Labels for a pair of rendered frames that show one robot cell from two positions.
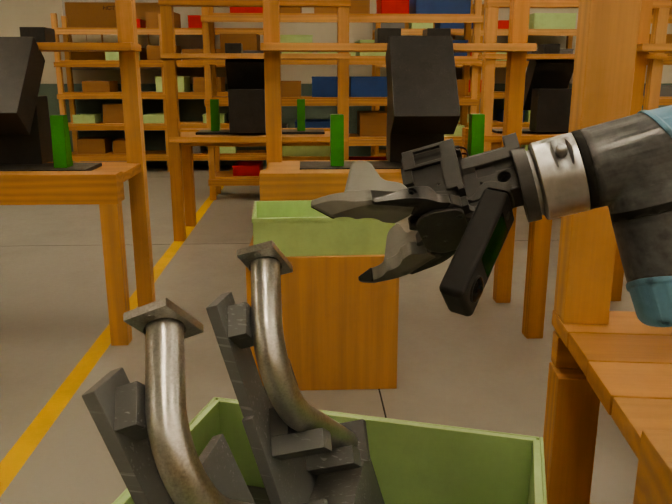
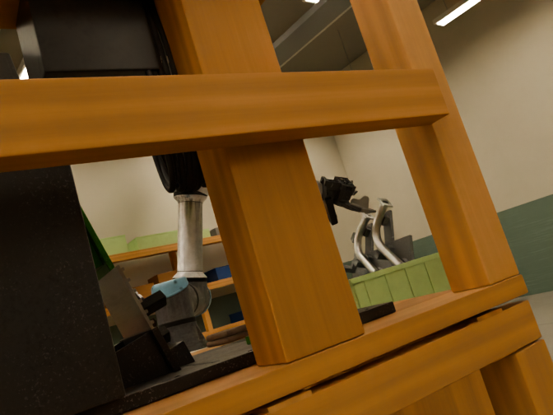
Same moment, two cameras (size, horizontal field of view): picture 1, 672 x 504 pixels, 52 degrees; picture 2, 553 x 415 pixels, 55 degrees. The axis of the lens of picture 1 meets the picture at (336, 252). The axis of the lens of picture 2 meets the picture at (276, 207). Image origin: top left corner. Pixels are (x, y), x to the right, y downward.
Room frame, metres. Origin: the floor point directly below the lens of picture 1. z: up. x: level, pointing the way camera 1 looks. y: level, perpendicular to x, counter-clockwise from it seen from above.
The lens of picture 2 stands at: (1.96, -1.40, 0.96)
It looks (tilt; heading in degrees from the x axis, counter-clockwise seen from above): 9 degrees up; 142
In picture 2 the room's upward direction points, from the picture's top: 17 degrees counter-clockwise
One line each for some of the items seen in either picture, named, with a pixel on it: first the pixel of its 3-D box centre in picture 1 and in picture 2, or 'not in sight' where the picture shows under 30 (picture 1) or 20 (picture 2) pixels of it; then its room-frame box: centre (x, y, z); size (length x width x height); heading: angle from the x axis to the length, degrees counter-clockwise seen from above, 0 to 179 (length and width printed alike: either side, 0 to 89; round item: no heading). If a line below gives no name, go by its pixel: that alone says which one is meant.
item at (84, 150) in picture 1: (168, 93); not in sight; (10.29, 2.45, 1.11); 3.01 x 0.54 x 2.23; 93
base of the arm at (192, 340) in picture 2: not in sight; (179, 337); (0.39, -0.69, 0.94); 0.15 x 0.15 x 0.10
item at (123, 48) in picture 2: not in sight; (86, 47); (1.22, -1.09, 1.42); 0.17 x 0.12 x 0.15; 85
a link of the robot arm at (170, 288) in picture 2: not in sight; (173, 300); (0.39, -0.67, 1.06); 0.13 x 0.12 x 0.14; 131
